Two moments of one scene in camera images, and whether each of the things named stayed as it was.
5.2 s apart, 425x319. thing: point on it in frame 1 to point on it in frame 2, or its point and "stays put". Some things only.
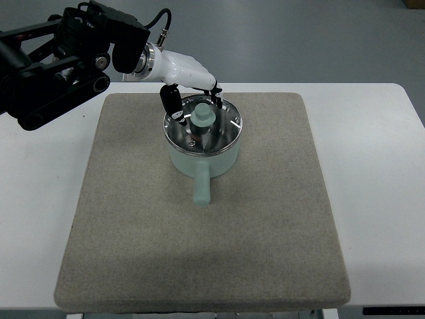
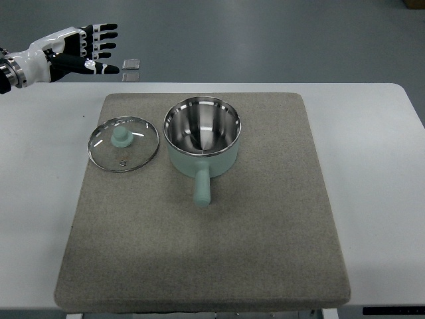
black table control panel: x=394 y=311 stays put
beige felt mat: x=265 y=240 stays put
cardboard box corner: x=415 y=4 stays put
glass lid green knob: x=209 y=129 to x=122 y=143
